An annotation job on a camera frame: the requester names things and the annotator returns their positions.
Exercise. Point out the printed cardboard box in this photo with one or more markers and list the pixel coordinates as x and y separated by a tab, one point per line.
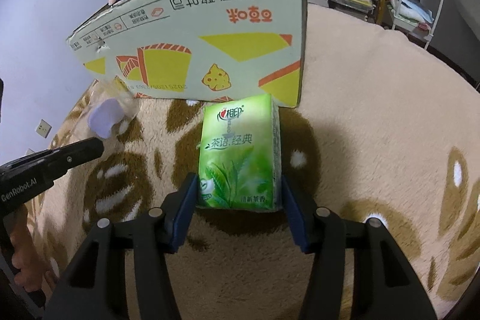
206	50

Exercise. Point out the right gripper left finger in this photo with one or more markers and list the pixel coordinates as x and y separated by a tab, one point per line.
93	286

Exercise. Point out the lilac item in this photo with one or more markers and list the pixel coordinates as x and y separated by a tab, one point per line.
111	108

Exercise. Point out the person's left hand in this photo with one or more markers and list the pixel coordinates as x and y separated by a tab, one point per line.
33	272

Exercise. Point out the white wall socket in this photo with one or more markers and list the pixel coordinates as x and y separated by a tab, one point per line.
43	129

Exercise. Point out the green tissue pack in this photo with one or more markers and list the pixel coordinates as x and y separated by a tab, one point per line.
240	156

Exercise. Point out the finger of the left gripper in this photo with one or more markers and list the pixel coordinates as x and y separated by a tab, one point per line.
61	160

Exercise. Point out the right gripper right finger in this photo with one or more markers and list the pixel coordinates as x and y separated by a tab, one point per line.
359	263

